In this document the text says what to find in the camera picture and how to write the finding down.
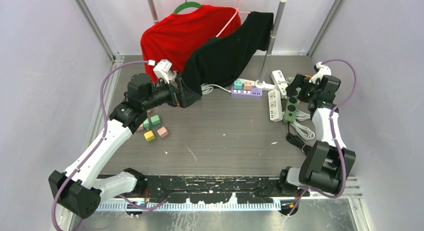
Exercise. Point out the green plug adapter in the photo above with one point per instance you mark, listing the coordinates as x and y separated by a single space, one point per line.
147 126

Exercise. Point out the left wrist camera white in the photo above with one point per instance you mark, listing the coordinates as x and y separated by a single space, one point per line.
161 70

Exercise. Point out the red t-shirt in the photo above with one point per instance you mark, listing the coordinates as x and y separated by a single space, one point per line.
177 36

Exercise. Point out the white power strip with USB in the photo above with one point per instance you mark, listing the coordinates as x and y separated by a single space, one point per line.
280 83

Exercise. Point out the yellow plug adapter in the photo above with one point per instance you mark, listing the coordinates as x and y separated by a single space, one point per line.
149 136

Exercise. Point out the purple power strip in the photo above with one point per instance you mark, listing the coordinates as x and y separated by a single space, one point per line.
254 93

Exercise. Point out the pink adapter on purple strip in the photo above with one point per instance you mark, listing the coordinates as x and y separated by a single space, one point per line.
247 86

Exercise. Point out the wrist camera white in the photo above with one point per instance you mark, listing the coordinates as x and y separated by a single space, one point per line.
161 70
320 71

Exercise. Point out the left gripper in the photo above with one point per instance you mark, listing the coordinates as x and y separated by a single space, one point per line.
187 96

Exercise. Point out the green clothes hanger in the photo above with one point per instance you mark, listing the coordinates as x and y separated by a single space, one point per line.
186 5

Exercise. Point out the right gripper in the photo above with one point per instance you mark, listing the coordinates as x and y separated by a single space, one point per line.
298 82

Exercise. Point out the white clothes rack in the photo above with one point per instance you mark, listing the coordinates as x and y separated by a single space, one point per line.
260 83

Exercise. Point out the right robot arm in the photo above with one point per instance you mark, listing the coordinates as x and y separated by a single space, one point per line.
328 162

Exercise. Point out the green power strip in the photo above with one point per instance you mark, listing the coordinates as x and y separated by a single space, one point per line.
291 108

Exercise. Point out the pink clothes hanger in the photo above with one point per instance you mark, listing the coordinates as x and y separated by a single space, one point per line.
237 11

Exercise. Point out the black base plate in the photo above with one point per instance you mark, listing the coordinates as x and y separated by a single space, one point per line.
213 189

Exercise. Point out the teal plug adapter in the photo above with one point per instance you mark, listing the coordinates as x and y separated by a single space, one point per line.
238 85

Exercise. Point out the black t-shirt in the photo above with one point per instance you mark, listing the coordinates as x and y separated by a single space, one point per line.
221 61

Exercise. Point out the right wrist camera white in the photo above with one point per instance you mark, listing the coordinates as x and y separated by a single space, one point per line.
320 71

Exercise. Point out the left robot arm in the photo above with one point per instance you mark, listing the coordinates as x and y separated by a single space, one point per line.
77 188

